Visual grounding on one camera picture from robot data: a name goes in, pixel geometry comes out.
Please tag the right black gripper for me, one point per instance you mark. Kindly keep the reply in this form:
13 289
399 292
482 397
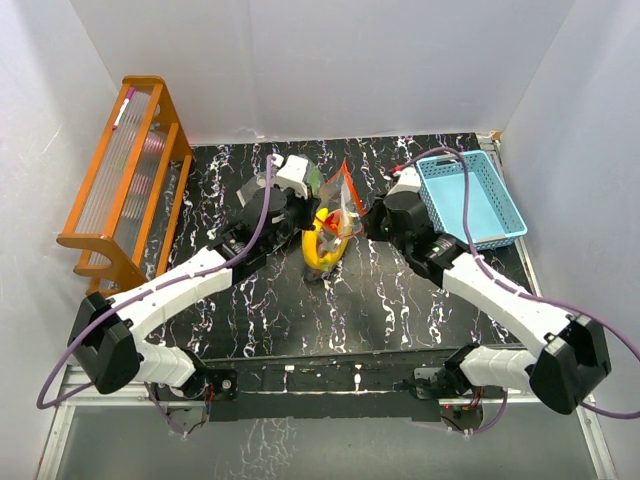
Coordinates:
371 221

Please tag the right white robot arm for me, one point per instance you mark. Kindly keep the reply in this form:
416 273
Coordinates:
563 356

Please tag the yellow fake banana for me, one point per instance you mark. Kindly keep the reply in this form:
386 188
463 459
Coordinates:
322 248

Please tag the clear bag with green leaf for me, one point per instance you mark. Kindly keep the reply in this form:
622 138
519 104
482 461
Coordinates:
315 180

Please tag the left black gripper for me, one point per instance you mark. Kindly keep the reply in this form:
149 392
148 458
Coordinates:
308 207

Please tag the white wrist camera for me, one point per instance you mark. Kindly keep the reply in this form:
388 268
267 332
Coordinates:
408 180
293 175

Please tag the pink white marker pen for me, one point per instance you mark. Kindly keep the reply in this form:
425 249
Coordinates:
123 107

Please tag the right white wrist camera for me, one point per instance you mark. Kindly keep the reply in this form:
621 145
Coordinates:
408 180

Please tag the light blue plastic basket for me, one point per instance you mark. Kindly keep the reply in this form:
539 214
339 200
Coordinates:
474 201

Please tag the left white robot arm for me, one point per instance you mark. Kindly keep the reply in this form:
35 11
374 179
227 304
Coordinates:
109 335

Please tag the clear zip bag red slider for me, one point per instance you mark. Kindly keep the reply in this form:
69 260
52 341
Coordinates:
339 193

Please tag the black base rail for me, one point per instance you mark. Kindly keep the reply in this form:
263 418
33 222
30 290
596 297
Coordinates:
379 384

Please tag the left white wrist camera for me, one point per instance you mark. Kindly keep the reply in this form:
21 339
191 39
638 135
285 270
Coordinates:
293 175

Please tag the orange wooden rack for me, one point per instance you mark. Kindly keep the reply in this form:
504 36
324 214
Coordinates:
125 215

